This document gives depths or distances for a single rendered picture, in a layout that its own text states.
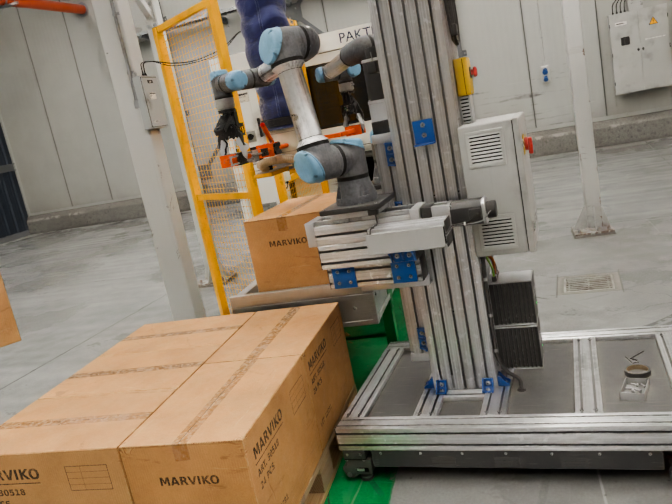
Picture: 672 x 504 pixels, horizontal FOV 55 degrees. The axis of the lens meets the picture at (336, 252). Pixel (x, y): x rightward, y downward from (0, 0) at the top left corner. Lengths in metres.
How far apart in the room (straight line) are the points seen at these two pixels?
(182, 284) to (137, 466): 2.13
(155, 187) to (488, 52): 8.38
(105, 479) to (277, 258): 1.35
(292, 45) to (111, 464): 1.44
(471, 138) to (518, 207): 0.29
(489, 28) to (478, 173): 9.33
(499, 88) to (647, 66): 2.24
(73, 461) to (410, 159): 1.50
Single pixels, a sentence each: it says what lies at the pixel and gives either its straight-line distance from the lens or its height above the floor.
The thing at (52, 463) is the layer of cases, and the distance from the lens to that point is 2.25.
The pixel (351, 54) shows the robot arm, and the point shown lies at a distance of 2.94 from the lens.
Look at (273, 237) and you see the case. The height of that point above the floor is 0.86.
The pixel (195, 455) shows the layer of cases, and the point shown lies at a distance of 1.98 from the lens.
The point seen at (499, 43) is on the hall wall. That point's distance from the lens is 11.58.
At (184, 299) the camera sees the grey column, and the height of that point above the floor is 0.44.
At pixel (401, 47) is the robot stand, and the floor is 1.54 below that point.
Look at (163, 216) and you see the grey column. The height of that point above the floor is 0.96.
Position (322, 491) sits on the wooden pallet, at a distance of 2.56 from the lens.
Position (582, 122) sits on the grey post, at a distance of 5.63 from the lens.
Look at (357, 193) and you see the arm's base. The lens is 2.29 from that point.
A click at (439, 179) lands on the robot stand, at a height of 1.06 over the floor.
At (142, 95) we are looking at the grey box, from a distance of 3.92.
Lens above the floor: 1.36
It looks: 12 degrees down
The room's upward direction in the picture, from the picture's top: 11 degrees counter-clockwise
